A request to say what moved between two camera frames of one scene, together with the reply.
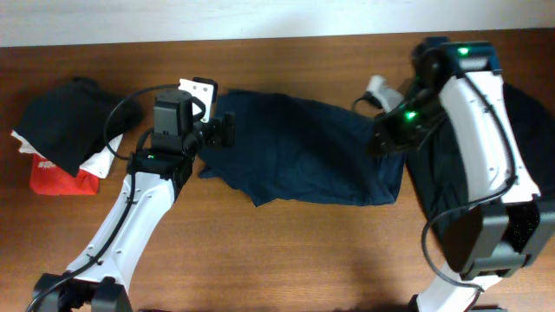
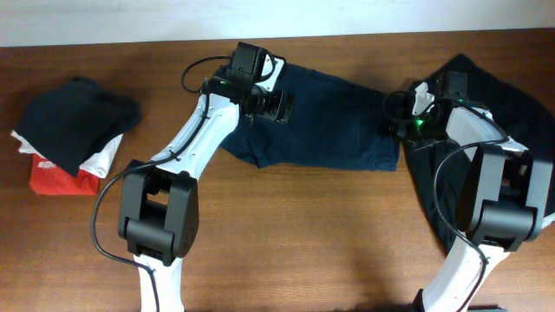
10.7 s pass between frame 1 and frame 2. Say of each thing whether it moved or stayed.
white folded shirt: stayed
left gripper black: moved
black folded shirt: stayed
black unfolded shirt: stayed
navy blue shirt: moved
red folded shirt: stayed
